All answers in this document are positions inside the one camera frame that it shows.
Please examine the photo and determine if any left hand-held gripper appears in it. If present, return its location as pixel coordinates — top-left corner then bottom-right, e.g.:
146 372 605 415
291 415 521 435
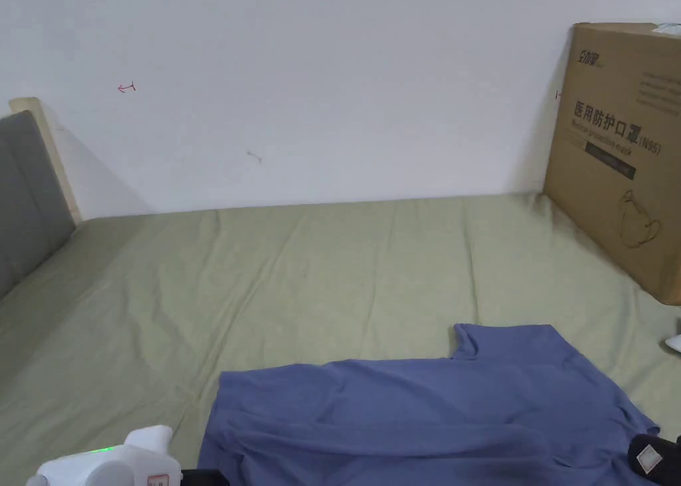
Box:
34 424 230 486

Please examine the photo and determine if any blue shirt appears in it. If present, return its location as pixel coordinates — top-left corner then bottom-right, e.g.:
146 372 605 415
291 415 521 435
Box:
196 323 661 486

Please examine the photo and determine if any brown cardboard carton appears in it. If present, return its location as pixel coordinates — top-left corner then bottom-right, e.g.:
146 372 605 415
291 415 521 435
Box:
542 21 681 308

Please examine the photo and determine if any grey padded headboard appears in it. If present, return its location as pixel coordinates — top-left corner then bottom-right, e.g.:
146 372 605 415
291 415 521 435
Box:
0 96 85 301

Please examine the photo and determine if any bed with pale green sheet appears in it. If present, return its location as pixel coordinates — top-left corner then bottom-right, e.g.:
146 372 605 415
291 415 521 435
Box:
0 190 681 486

